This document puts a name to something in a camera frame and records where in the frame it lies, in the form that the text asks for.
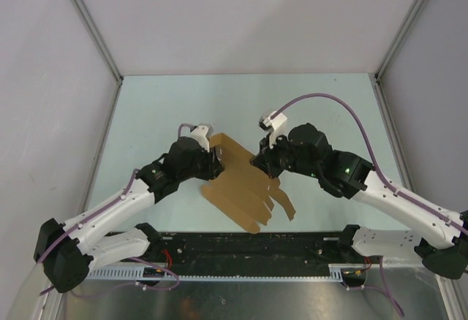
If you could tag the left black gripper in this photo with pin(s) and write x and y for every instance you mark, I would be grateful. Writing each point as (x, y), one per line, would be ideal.
(214, 167)

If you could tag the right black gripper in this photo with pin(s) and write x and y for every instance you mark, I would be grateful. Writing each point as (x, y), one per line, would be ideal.
(269, 153)

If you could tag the brown cardboard box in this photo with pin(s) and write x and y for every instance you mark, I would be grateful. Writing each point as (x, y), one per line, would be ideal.
(244, 193)

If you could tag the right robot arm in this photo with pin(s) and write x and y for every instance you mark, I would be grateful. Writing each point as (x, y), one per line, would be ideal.
(436, 236)

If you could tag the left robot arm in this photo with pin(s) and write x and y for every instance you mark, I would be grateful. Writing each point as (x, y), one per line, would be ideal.
(70, 250)

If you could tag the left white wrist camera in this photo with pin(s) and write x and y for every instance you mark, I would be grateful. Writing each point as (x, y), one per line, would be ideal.
(202, 133)

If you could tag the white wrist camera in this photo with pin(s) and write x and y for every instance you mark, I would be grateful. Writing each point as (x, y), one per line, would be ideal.
(202, 133)
(275, 124)

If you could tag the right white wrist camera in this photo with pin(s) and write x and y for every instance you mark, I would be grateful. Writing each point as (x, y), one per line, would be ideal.
(275, 124)

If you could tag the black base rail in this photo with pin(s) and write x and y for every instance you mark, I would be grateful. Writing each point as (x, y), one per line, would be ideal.
(287, 251)

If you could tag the grey slotted cable duct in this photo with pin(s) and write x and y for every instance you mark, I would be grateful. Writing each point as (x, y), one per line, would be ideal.
(141, 273)

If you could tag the aluminium frame rail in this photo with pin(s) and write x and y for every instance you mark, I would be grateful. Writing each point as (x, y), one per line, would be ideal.
(401, 261)

